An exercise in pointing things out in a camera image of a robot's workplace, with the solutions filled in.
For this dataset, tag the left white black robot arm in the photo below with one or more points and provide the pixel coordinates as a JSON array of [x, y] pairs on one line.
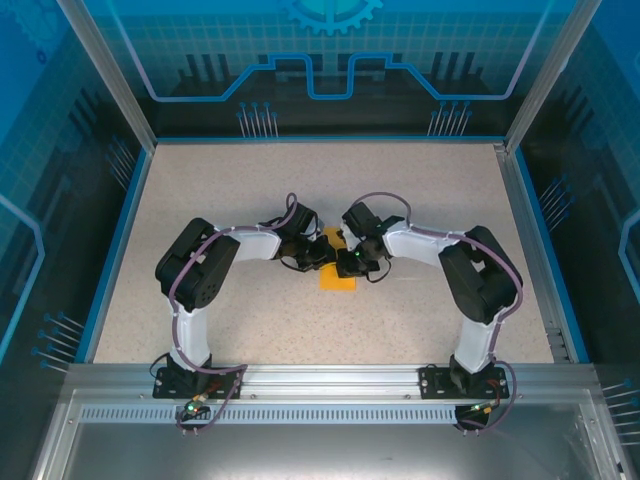
[[200, 270]]

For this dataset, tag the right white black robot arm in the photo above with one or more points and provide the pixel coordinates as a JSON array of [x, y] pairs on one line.
[[480, 280]]

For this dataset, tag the sheet metal panel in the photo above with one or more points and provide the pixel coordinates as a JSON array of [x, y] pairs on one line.
[[320, 450]]

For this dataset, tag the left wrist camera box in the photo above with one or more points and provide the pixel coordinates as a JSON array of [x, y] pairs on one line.
[[315, 231]]

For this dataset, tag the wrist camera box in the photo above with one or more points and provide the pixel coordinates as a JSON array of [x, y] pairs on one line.
[[348, 240], [315, 231]]

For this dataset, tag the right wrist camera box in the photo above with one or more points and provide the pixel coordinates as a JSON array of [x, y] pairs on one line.
[[348, 240]]

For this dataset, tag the aluminium mounting rail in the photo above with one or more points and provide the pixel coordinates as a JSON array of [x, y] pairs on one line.
[[330, 377]]

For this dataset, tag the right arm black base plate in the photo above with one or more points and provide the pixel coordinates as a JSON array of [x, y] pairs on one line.
[[435, 382]]

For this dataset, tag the aluminium side rail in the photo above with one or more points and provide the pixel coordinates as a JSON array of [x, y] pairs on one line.
[[529, 235]]

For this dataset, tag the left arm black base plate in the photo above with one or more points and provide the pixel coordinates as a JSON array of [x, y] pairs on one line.
[[172, 387]]

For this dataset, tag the right aluminium frame post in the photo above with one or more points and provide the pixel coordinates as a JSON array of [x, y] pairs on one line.
[[550, 75]]

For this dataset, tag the aluminium frame post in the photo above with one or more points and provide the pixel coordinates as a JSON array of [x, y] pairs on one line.
[[550, 75], [110, 75]]

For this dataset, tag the left aluminium frame post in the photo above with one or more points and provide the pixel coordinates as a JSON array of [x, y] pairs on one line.
[[110, 75]]

